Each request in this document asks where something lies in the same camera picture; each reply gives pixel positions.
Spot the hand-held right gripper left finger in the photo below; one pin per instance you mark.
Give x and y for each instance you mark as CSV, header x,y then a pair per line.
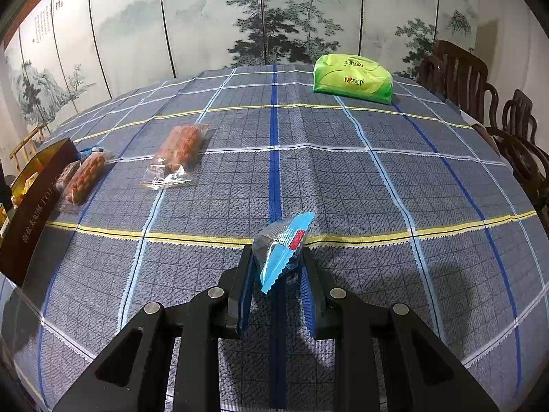
x,y
245,292

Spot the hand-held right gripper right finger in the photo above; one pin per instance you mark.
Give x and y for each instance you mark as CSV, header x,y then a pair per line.
x,y
311,304

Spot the light blue snack packet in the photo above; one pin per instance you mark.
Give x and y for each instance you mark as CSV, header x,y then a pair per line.
x,y
281,244
92,151

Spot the clear packet of orange pastry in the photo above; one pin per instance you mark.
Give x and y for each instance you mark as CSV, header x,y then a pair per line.
x,y
180,150
85,176

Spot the brown snack packet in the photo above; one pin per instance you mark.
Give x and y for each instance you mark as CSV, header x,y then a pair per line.
x,y
66,174

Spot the red and gold tin box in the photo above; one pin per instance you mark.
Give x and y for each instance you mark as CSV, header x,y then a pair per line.
x,y
38,210

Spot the green tissue pack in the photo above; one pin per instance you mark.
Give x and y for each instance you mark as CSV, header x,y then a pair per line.
x,y
351,79

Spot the landscape painted folding screen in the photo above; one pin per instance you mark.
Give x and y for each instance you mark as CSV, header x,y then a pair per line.
x,y
214,17

